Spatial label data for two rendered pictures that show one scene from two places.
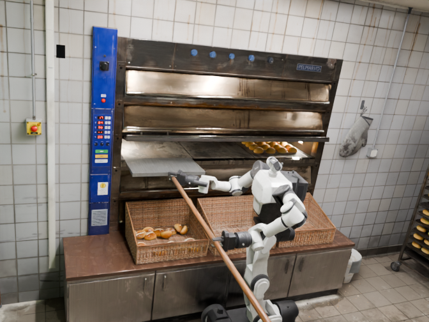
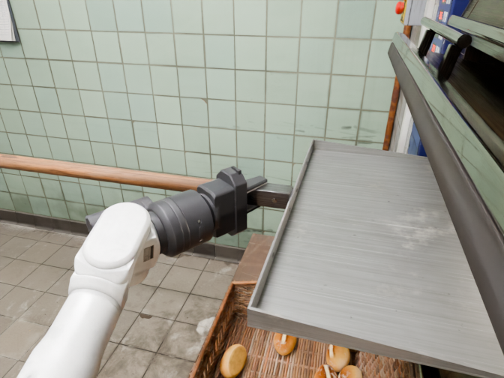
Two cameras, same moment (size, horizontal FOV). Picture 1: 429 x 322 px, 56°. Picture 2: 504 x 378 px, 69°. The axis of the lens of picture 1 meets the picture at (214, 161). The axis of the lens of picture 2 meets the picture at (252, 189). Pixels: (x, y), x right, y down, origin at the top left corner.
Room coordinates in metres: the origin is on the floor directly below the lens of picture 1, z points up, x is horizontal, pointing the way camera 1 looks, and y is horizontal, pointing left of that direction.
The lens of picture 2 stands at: (3.06, -0.17, 1.52)
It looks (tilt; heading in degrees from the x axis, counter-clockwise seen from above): 28 degrees down; 129
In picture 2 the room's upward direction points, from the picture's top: straight up
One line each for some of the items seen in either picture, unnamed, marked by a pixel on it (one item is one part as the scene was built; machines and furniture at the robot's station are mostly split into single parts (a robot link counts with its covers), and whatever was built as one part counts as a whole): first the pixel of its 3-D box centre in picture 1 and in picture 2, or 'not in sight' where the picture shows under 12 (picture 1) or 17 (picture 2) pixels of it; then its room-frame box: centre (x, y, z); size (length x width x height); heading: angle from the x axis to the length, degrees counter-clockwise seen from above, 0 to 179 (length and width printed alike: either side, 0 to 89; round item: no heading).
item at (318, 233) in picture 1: (294, 218); not in sight; (3.28, -0.78, 0.72); 0.56 x 0.49 x 0.28; 113
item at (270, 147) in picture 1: (263, 141); not in sight; (3.91, -0.46, 1.21); 0.61 x 0.48 x 0.06; 24
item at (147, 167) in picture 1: (164, 165); (400, 213); (2.92, 0.38, 1.19); 0.55 x 0.36 x 0.03; 113
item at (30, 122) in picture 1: (34, 126); (415, 7); (2.62, 1.24, 1.46); 0.10 x 0.07 x 0.10; 114
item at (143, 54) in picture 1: (239, 62); not in sight; (3.29, -0.10, 1.99); 1.80 x 0.08 x 0.21; 114
